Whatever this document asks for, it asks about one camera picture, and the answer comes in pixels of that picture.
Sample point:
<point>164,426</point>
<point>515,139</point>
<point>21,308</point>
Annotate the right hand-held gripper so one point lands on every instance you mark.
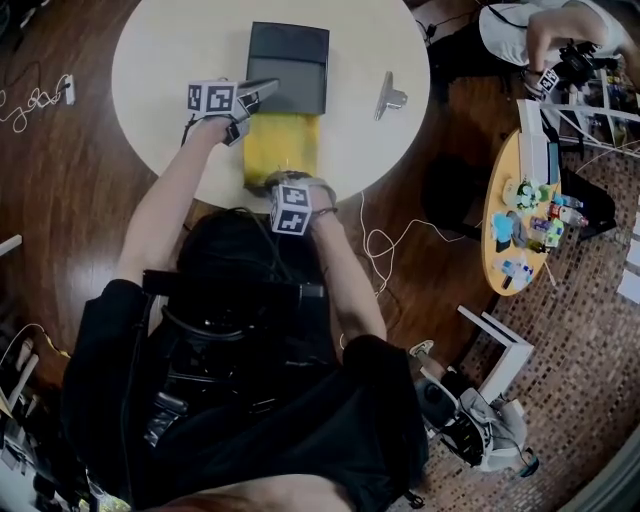
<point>292,210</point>

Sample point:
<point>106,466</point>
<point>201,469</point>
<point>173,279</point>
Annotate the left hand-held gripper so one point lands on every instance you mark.
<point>212,99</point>

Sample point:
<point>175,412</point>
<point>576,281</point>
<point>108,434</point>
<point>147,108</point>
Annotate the dark grey drawer box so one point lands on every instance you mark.
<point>287,75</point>

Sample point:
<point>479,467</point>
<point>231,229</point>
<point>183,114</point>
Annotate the silver metal clip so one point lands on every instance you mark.
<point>387,97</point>

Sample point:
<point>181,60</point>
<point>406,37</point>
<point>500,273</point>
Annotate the person's right forearm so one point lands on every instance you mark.
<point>345,280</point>

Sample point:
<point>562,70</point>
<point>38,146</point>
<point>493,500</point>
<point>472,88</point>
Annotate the person's left forearm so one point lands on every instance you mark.
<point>160,200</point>

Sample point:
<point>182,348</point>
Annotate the black chest-mounted rig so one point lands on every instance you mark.
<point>225,290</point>

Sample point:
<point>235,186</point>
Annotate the black stool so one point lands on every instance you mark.
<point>450,195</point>

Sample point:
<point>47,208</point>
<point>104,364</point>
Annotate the white power strip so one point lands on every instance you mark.
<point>70,90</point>

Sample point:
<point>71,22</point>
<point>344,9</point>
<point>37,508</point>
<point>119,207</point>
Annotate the blue cloth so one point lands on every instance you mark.
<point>502,225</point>

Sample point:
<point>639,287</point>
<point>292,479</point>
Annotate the small black box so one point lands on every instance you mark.
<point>502,246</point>

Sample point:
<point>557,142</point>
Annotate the yellow oval side table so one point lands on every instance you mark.
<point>492,275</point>

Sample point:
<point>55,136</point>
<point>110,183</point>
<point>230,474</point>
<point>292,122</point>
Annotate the grey cloth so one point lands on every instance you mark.
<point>519,232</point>

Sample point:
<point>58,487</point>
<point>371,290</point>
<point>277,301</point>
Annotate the green white potted plant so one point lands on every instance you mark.
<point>527,195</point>

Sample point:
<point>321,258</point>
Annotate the black phone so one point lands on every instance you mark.
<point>506,284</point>

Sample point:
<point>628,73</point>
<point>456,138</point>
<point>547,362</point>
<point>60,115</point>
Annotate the clear bottle with blue label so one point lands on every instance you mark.
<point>515,269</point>

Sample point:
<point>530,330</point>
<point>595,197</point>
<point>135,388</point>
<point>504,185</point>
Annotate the white box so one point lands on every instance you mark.
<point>532,145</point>

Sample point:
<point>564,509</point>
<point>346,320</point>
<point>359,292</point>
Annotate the person's black clothed body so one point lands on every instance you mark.
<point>325,425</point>

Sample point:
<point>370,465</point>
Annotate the purple packet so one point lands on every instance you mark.
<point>539,223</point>

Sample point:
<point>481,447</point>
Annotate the black office chair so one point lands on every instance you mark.
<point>435,400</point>

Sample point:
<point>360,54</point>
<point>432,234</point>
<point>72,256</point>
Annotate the teal book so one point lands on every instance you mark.
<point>553,165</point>

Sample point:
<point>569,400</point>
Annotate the green packet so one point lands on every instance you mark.
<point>552,234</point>

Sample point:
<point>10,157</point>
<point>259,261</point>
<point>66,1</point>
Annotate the white stool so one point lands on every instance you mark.
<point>510,355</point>

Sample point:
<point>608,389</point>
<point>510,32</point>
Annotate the white chair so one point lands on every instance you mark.
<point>10,245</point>

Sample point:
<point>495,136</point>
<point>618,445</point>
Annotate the black bag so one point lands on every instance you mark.
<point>587,205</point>

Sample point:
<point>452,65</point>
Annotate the white rack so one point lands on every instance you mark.
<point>590,112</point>

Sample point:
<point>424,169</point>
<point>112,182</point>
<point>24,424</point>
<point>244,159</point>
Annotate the light wooden stool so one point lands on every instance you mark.
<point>25,370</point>

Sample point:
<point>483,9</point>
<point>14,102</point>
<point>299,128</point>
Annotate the white paper sheet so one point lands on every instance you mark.
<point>630,284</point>
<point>634,254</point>

